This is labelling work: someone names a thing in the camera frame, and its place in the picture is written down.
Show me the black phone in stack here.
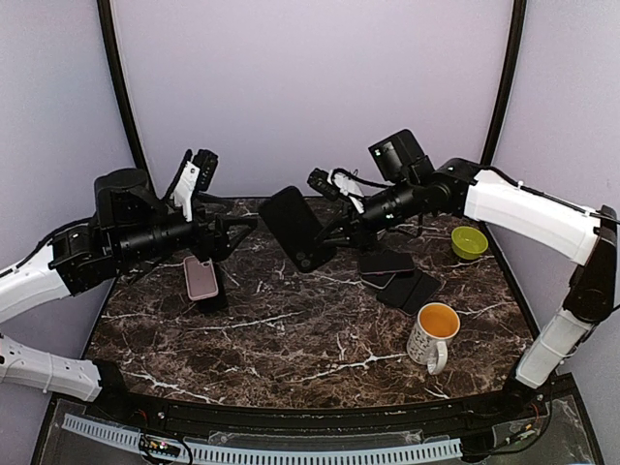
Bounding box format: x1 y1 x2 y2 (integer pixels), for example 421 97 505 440
377 269 422 308

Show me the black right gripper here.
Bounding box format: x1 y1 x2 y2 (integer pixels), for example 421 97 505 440
313 176 420 253

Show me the green bowl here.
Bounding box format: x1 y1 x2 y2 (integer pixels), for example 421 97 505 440
450 226 488 261

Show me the pink phone dark screen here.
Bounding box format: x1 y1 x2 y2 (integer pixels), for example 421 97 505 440
358 251 416 289

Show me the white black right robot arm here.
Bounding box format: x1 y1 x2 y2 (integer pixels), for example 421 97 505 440
308 129 619 420

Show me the black frame post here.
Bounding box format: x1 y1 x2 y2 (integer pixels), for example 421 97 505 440
96 0 153 184
480 0 528 166

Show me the black left frame post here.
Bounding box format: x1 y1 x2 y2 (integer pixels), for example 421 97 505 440
96 0 153 184

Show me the white mug orange inside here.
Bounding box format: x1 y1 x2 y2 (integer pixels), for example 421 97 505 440
406 302 461 376

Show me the black front rail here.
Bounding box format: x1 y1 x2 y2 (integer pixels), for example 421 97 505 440
48 374 576 438

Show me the white slotted cable duct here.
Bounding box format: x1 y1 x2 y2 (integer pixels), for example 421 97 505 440
61 414 463 464

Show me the pink phone case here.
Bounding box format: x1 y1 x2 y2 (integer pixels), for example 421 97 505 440
183 256 218 301

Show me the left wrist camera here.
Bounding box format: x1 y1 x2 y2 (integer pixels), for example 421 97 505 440
164 149 219 222

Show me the black right frame post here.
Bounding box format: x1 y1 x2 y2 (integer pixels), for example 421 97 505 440
480 0 528 166

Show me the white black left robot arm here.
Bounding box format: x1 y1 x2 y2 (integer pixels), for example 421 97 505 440
1 164 257 422

